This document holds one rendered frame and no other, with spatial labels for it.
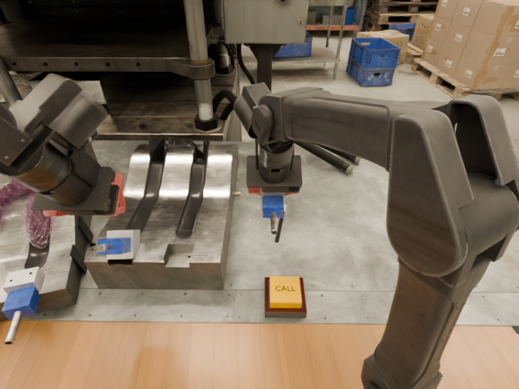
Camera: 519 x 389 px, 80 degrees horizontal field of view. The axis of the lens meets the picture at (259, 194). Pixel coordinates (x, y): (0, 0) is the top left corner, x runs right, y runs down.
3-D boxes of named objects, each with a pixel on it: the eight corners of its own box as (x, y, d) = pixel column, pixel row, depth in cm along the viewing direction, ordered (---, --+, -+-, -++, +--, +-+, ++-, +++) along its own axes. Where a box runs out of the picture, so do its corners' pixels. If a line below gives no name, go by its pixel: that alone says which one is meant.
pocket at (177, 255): (192, 274, 61) (190, 262, 58) (165, 274, 61) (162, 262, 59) (196, 256, 64) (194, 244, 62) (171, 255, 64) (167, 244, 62)
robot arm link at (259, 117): (222, 119, 54) (229, 59, 43) (264, 109, 57) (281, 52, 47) (250, 171, 49) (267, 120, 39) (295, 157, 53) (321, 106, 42)
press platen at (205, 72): (225, 113, 116) (221, 63, 105) (-118, 111, 117) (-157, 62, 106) (239, 52, 181) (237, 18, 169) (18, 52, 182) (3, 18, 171)
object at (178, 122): (224, 147, 124) (222, 131, 120) (-97, 145, 125) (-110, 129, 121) (238, 78, 190) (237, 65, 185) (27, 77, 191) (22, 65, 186)
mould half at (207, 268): (223, 290, 64) (218, 246, 56) (98, 289, 64) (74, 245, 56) (239, 160, 103) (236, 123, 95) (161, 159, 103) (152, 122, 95)
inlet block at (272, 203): (286, 241, 60) (288, 221, 56) (261, 242, 60) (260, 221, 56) (283, 200, 70) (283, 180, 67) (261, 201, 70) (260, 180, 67)
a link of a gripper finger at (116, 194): (100, 190, 54) (68, 167, 46) (140, 190, 54) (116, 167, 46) (92, 228, 52) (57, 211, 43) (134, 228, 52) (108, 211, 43)
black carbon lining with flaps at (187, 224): (195, 245, 65) (188, 211, 59) (118, 245, 65) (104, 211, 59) (215, 157, 92) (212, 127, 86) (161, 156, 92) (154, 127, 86)
